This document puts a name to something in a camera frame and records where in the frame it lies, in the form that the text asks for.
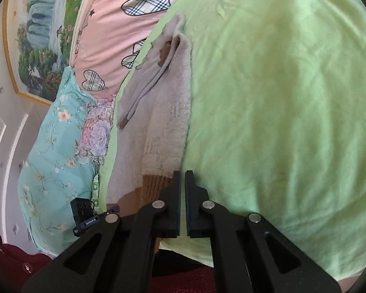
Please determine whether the light green bed sheet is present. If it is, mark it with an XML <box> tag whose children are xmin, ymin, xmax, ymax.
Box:
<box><xmin>98</xmin><ymin>0</ymin><xmax>366</xmax><ymax>281</ymax></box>

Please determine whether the purple floral pillow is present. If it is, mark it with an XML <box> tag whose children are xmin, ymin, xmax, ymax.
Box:
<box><xmin>74</xmin><ymin>97</ymin><xmax>115</xmax><ymax>165</ymax></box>

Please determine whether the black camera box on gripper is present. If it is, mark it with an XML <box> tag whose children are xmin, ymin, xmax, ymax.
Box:
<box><xmin>71</xmin><ymin>198</ymin><xmax>94</xmax><ymax>225</ymax></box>

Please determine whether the framed landscape painting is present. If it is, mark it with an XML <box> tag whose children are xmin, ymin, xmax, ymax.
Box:
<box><xmin>2</xmin><ymin>0</ymin><xmax>82</xmax><ymax>105</ymax></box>

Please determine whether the pink quilt with plaid hearts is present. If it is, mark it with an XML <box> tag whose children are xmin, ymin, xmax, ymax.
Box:
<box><xmin>71</xmin><ymin>0</ymin><xmax>175</xmax><ymax>100</ymax></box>

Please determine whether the teal floral pillow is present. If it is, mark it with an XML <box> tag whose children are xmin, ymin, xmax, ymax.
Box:
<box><xmin>18</xmin><ymin>66</ymin><xmax>96</xmax><ymax>257</ymax></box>

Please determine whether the green white patterned packet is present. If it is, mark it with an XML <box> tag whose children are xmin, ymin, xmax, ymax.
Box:
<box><xmin>91</xmin><ymin>173</ymin><xmax>100</xmax><ymax>213</ymax></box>

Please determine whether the beige knitted sweater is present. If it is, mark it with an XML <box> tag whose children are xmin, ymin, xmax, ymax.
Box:
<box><xmin>106</xmin><ymin>14</ymin><xmax>192</xmax><ymax>216</ymax></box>

